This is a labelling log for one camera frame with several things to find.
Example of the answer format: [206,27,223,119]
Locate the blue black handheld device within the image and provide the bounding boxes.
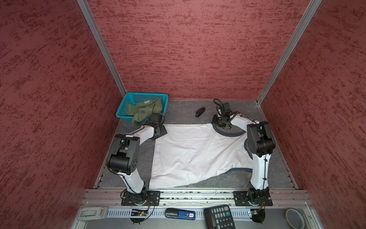
[165,208,196,220]

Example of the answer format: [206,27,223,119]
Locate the green tank top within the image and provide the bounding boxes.
[126,98,163,127]

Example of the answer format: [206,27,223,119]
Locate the grey metal corner post left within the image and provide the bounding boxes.
[77,0,126,97]

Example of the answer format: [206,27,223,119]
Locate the grey plastic handle block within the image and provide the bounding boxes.
[77,207,109,221]

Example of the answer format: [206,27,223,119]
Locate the left small circuit board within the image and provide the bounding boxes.
[131,209,149,217]

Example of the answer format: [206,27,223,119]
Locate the grey metal corner post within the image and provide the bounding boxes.
[77,0,126,97]
[256,0,322,106]

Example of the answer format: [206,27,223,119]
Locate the white tank top navy trim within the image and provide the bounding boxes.
[149,124,253,189]

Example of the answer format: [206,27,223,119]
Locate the grey metal corner post right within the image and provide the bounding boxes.
[256,0,322,106]

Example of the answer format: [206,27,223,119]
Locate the small black stapler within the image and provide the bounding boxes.
[195,107,206,118]

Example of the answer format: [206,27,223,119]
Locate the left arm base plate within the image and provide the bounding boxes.
[121,190,161,207]

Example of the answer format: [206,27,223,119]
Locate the teal plastic laundry basket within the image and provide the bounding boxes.
[116,93,169,123]

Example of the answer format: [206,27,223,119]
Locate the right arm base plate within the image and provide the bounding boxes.
[233,190,273,207]

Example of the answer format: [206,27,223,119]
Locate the black calculator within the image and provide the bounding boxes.
[204,205,236,229]

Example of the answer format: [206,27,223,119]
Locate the aluminium rail frame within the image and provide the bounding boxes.
[81,188,323,229]

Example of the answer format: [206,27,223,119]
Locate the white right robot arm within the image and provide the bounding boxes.
[211,98,276,206]

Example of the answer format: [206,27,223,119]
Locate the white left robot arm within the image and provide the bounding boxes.
[106,114,167,206]

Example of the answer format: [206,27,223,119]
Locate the grey tape roll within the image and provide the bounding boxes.
[284,208,306,229]

